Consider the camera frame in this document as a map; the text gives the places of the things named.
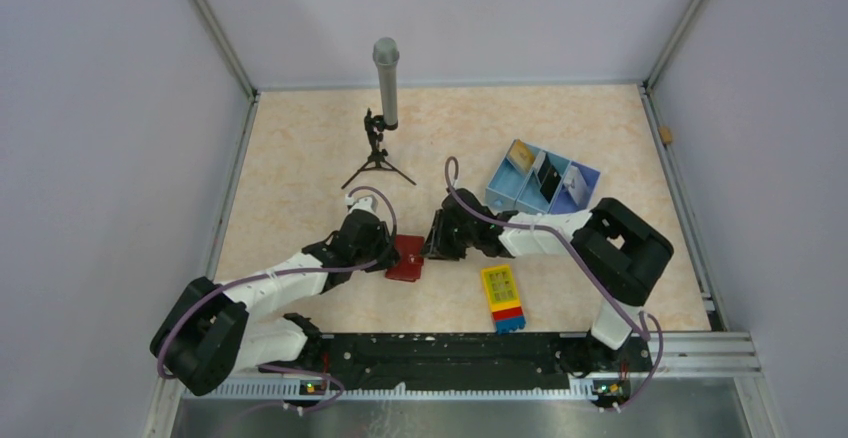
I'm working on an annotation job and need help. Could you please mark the grey microphone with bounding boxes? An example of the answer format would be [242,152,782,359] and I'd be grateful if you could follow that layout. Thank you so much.
[372,37,400,130]

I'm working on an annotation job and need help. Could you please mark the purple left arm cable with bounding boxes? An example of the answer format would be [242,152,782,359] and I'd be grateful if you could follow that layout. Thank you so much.
[155,186,399,413]

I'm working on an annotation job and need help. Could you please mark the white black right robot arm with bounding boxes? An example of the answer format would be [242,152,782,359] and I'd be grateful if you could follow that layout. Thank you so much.
[420,188,674,370]

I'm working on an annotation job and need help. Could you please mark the yellow red blue toy block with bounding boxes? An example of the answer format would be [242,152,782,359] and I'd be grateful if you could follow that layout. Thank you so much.
[480,265,526,334]

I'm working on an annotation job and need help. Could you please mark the red leather card holder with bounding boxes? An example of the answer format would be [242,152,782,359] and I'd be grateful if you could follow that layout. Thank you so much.
[384,235,425,283]

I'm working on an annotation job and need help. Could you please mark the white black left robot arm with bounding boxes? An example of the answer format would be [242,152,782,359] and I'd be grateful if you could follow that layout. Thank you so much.
[150,195,398,396]

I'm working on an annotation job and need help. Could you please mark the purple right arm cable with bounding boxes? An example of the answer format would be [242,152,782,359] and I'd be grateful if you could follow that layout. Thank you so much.
[443,155,664,413]

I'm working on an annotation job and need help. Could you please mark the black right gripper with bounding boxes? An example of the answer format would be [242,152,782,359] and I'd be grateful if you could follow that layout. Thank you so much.
[419,209,477,262]

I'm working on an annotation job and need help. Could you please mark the small tan object on rail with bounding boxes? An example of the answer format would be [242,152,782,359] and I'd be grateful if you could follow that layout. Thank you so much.
[658,126,673,146]

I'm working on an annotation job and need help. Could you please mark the black tripod stand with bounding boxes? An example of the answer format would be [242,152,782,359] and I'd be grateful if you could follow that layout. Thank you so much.
[341,108,417,189]

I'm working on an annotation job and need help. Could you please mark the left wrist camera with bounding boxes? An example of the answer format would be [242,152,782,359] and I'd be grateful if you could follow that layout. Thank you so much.
[345,195,377,215]

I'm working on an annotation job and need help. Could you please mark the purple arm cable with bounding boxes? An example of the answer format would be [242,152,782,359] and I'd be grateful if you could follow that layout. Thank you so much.
[443,155,664,413]
[155,186,399,413]

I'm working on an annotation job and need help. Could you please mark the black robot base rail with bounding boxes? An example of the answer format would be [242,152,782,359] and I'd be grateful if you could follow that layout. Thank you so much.
[290,332,652,391]

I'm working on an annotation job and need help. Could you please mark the blue three-slot card box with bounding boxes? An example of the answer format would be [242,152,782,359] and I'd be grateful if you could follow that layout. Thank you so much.
[484,139,601,214]

